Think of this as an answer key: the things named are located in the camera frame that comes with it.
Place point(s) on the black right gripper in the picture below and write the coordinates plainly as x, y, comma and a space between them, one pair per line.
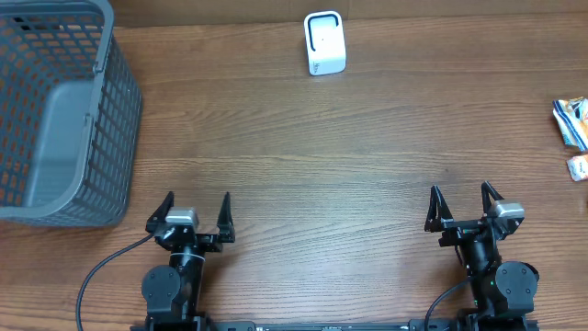
438, 218

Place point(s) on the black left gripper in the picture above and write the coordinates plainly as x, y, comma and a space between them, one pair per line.
213, 244

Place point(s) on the yellow snack bag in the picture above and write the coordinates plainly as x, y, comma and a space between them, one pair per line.
571, 116

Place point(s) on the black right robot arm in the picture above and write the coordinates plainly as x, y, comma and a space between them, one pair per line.
503, 292

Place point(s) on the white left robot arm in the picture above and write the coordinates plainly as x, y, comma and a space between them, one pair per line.
171, 291

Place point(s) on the white barcode scanner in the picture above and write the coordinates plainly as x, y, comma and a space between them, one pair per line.
325, 42

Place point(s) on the grey plastic basket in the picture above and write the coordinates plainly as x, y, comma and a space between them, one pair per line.
70, 115

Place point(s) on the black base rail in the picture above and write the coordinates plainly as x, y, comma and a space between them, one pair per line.
412, 325

